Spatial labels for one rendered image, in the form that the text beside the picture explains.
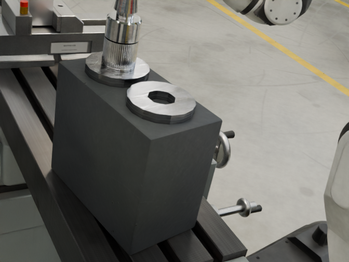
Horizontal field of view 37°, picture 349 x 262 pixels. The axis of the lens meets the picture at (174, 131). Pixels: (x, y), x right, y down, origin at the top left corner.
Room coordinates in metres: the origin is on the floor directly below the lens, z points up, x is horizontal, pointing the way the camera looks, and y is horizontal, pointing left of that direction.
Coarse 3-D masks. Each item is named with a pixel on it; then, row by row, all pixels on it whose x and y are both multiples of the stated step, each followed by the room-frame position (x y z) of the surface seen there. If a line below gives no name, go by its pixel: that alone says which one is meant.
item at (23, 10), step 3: (21, 0) 1.01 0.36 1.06; (24, 0) 1.01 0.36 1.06; (21, 3) 1.00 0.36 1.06; (24, 3) 1.00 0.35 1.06; (27, 3) 1.00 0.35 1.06; (21, 6) 1.00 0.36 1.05; (24, 6) 1.00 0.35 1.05; (27, 6) 1.00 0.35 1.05; (21, 9) 1.00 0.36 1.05; (24, 9) 1.00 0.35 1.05; (27, 9) 1.00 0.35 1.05; (21, 12) 1.00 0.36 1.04; (24, 12) 1.00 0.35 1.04; (27, 12) 1.00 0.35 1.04
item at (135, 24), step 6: (114, 12) 0.66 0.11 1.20; (108, 18) 0.64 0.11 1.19; (114, 18) 0.64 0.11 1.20; (138, 18) 0.66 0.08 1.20; (108, 24) 0.64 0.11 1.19; (114, 24) 0.64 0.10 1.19; (120, 24) 0.63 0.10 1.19; (126, 24) 0.64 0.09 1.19; (132, 24) 0.64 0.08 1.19; (138, 24) 0.65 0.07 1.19; (126, 30) 0.64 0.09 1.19; (132, 30) 0.64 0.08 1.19
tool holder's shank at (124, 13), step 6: (120, 0) 0.65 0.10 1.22; (126, 0) 0.64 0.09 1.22; (132, 0) 0.65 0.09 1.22; (114, 6) 0.65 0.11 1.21; (120, 6) 0.64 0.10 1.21; (126, 6) 0.64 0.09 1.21; (132, 6) 0.65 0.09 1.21; (120, 12) 0.65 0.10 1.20; (126, 12) 0.64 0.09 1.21; (132, 12) 0.65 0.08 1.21; (120, 18) 0.65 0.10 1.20; (126, 18) 0.65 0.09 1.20; (132, 18) 0.65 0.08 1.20
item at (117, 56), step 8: (112, 32) 0.64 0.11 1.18; (120, 32) 0.63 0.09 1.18; (128, 32) 0.64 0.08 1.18; (136, 32) 0.64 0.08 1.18; (104, 40) 0.65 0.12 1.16; (112, 40) 0.64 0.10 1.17; (120, 40) 0.63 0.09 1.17; (128, 40) 0.64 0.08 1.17; (136, 40) 0.65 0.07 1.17; (104, 48) 0.64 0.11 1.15; (112, 48) 0.64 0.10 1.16; (120, 48) 0.63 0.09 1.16; (128, 48) 0.64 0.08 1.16; (136, 48) 0.65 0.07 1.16; (104, 56) 0.64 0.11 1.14; (112, 56) 0.64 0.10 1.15; (120, 56) 0.63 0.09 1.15; (128, 56) 0.64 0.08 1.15; (136, 56) 0.66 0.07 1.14; (104, 64) 0.64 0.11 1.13; (112, 64) 0.63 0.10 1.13; (120, 64) 0.64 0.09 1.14; (128, 64) 0.64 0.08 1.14
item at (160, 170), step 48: (96, 96) 0.58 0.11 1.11; (144, 96) 0.58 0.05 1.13; (192, 96) 0.61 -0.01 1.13; (96, 144) 0.58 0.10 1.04; (144, 144) 0.51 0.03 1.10; (192, 144) 0.55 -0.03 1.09; (96, 192) 0.57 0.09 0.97; (144, 192) 0.51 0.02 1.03; (192, 192) 0.57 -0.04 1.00; (144, 240) 0.52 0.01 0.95
